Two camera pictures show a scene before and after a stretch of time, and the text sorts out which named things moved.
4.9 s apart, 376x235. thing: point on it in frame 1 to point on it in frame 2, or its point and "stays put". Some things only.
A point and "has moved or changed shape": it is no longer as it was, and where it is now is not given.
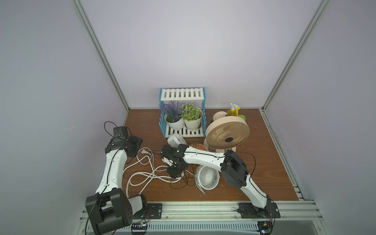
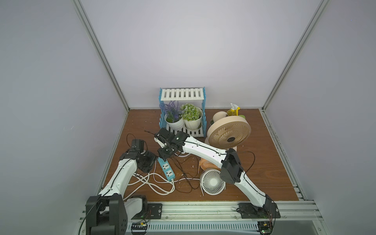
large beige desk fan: (227, 132) stays put
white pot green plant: (192, 115) stays put
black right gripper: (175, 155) to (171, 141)
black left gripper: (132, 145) to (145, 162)
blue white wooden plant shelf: (182, 94) stays put
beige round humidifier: (219, 114) stays put
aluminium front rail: (219, 216) stays put
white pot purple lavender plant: (173, 116) stays put
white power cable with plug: (145, 168) has moved or changed shape
